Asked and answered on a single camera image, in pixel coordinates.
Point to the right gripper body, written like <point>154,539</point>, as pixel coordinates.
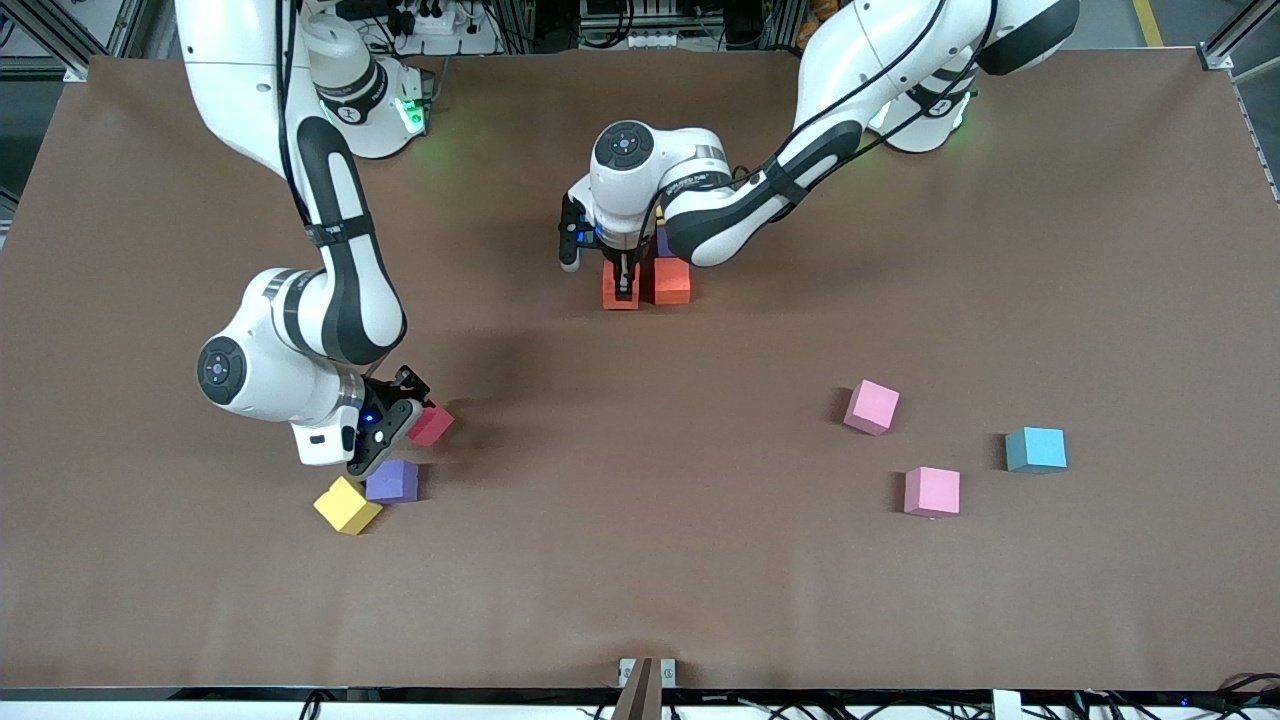
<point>401,385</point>

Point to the orange foam block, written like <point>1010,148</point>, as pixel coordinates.
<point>673,282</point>
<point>610,295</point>

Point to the purple foam block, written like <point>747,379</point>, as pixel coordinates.
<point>663,243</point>
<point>397,485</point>

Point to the red foam block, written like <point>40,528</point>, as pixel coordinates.
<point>433,427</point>

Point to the pink foam block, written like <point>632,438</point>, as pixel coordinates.
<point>872,407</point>
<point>932,491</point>

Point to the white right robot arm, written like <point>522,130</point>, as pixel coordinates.
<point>345,260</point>

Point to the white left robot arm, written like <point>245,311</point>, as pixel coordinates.
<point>720,215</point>

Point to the yellow foam block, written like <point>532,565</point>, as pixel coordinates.
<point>346,505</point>

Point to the white power strip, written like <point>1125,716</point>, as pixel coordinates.
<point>435,22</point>
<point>645,42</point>

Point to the dark slanted metal bar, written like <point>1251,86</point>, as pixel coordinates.
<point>640,700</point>

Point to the light blue foam block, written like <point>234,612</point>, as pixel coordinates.
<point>1036,449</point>

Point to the small white box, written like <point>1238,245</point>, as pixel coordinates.
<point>1007,706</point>

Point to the white metal bracket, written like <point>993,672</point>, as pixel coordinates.
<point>626,668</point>

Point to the aluminium frame profile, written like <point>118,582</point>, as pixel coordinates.
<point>1235,35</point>
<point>125,25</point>

